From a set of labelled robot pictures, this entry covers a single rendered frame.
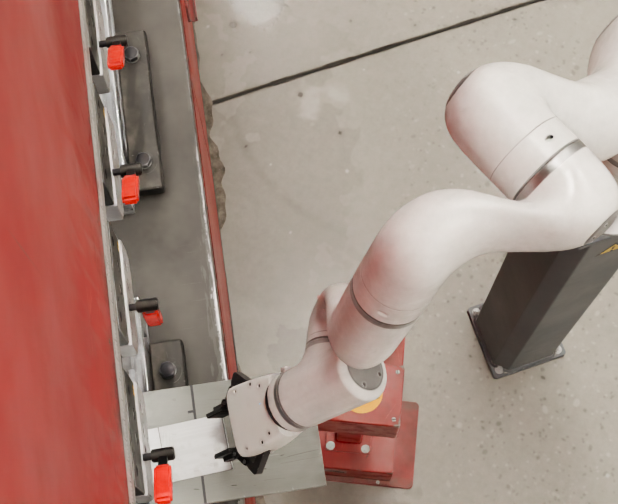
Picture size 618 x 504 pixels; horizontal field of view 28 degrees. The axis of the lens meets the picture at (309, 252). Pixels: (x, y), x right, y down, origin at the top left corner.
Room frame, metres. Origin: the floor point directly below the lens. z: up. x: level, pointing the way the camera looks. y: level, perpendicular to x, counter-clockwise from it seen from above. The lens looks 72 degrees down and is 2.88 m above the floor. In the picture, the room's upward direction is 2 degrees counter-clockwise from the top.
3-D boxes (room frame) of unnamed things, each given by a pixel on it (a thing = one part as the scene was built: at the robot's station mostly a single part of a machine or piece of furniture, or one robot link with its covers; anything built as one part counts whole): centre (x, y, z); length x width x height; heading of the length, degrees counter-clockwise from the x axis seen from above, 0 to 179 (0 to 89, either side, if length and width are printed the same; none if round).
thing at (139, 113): (0.90, 0.29, 0.89); 0.30 x 0.05 x 0.03; 7
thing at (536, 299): (0.71, -0.48, 0.50); 0.18 x 0.18 x 1.00; 17
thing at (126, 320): (0.47, 0.29, 1.26); 0.15 x 0.09 x 0.17; 7
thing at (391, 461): (0.47, -0.11, 0.06); 0.25 x 0.20 x 0.12; 83
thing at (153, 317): (0.46, 0.23, 1.20); 0.04 x 0.02 x 0.10; 97
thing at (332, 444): (0.47, -0.08, 0.13); 0.10 x 0.10 x 0.01; 83
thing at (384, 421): (0.47, -0.08, 0.75); 0.20 x 0.16 x 0.18; 173
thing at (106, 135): (0.67, 0.31, 1.26); 0.15 x 0.09 x 0.17; 7
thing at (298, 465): (0.31, 0.12, 1.00); 0.26 x 0.18 x 0.01; 97
